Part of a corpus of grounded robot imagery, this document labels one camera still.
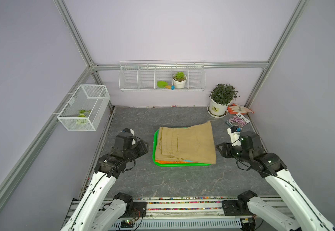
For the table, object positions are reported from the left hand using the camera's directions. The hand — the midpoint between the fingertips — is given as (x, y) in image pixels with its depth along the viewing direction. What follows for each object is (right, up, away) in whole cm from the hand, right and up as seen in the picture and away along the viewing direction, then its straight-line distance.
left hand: (146, 146), depth 72 cm
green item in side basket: (-34, +14, +1) cm, 37 cm away
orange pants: (+7, -11, +9) cm, 16 cm away
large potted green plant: (+49, +31, +29) cm, 65 cm away
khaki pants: (+26, -1, +12) cm, 29 cm away
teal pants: (+22, -9, +8) cm, 25 cm away
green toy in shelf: (+6, +39, +29) cm, 49 cm away
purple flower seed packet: (+65, +14, +39) cm, 77 cm away
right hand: (+37, +1, +1) cm, 37 cm away
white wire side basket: (-37, +19, +8) cm, 42 cm away
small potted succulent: (+18, +40, +18) cm, 47 cm away
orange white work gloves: (+64, +23, +44) cm, 80 cm away
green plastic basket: (+12, -13, +10) cm, 20 cm away
